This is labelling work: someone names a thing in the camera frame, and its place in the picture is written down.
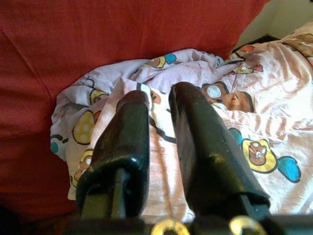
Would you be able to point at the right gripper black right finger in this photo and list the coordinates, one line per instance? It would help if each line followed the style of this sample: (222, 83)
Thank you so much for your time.
(207, 159)

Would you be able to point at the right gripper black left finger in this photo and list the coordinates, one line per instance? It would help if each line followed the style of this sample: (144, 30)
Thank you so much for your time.
(124, 147)

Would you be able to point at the pink cartoon print blanket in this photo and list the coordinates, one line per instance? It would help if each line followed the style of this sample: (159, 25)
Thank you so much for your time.
(269, 98)

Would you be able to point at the thick red cushion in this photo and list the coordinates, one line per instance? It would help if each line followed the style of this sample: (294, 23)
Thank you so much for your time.
(73, 36)

